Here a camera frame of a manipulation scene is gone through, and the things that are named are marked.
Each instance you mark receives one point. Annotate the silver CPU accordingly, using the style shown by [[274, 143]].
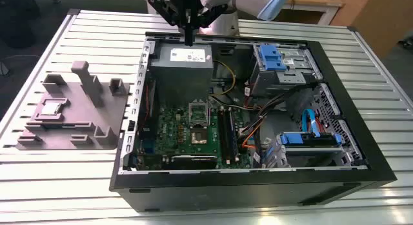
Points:
[[51, 108]]

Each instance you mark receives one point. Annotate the CPU socket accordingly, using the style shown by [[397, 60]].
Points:
[[198, 137]]

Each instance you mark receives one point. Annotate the grey power supply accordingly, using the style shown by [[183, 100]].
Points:
[[180, 82]]

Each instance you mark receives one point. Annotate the blue plastic drive latch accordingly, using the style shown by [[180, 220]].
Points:
[[272, 58]]

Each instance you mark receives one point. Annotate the metal drive cage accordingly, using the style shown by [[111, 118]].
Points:
[[290, 79]]

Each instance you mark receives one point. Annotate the wooden desk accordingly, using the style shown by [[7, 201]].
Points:
[[322, 3]]

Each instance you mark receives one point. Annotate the green motherboard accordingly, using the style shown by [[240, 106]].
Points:
[[168, 128]]

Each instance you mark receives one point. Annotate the grey parts rack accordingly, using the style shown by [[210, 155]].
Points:
[[80, 109]]

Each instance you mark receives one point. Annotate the black RAM slot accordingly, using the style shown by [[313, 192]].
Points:
[[222, 135], [233, 135]]

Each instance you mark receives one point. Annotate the dark RAM stick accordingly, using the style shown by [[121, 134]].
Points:
[[61, 126]]

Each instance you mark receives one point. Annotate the black graphics card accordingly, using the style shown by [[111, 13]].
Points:
[[193, 160]]

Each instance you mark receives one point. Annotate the wooden cabinet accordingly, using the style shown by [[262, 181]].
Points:
[[380, 21]]

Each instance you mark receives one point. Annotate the pale blue disk carrier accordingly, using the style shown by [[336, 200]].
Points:
[[270, 158]]

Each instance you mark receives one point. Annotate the metal disk bay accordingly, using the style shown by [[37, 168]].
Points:
[[309, 150]]

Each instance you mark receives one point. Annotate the black PC case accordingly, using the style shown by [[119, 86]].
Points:
[[245, 186]]

